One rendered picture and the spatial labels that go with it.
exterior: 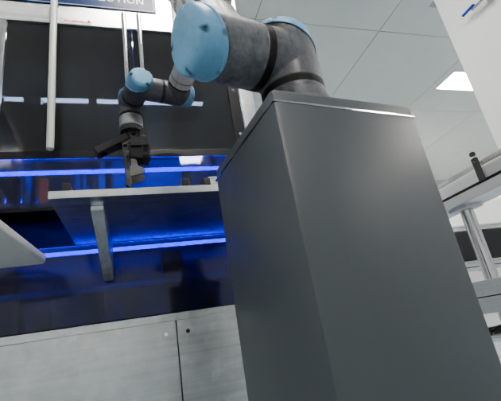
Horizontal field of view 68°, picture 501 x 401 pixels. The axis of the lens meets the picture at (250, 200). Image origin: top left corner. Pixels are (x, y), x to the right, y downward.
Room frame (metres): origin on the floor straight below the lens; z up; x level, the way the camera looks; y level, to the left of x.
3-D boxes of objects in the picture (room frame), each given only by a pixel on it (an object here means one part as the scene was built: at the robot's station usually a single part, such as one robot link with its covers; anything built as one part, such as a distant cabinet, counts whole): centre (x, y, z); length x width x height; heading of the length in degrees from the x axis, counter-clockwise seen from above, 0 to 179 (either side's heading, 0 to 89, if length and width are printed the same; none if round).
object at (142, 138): (1.06, 0.34, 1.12); 0.09 x 0.08 x 0.12; 108
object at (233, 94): (1.37, -0.01, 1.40); 0.05 x 0.01 x 0.80; 108
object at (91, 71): (1.17, 0.61, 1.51); 0.47 x 0.01 x 0.59; 108
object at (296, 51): (0.58, -0.10, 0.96); 0.13 x 0.12 x 0.14; 122
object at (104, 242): (1.04, 0.44, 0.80); 0.34 x 0.03 x 0.13; 18
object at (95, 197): (1.12, 0.21, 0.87); 0.70 x 0.48 x 0.02; 108
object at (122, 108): (1.06, 0.35, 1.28); 0.09 x 0.08 x 0.11; 32
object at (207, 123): (1.32, 0.18, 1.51); 0.43 x 0.01 x 0.59; 108
